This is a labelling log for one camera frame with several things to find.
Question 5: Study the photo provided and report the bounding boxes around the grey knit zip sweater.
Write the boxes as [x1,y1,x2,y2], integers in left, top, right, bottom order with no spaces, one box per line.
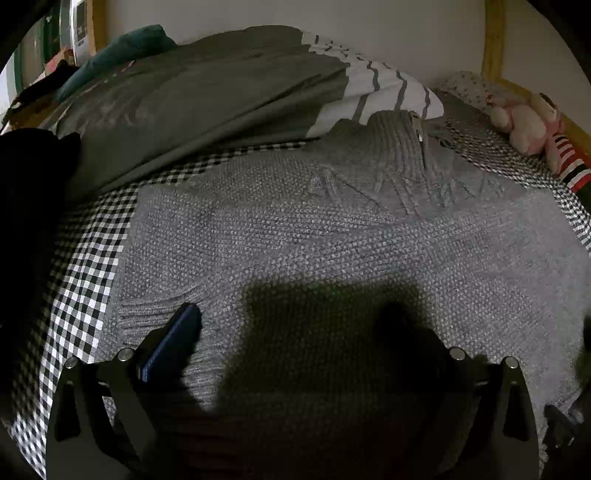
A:
[96,112,590,410]

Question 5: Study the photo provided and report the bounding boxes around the stack of dark folded clothes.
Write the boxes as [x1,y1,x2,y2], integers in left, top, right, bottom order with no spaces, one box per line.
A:
[1,128,82,351]

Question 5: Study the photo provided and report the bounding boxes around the clutter of clothes on desk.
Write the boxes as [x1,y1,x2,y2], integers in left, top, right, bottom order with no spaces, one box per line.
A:
[1,48,78,130]

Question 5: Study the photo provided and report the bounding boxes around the black white gingham bedsheet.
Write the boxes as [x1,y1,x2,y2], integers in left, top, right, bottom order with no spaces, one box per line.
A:
[3,141,304,479]

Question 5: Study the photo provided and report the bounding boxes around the red white striped cloth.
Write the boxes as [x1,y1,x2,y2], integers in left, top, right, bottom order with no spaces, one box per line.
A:
[547,134,590,194]

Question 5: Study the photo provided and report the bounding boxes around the grey checked pillow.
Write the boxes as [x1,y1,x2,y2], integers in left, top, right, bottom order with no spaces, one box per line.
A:
[436,90,590,250]

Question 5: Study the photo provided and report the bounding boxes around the pink plush toy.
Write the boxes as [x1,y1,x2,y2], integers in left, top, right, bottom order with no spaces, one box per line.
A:
[488,93,564,156]

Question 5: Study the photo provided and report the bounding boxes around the white speckled pillow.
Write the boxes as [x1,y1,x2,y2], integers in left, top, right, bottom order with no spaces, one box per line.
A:
[439,71,524,114]

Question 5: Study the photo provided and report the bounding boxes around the dark grey striped duvet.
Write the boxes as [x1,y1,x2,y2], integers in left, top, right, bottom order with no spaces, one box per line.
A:
[44,25,444,193]

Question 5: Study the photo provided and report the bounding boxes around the teal pillow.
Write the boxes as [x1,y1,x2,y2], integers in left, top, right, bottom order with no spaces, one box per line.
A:
[54,24,177,103]

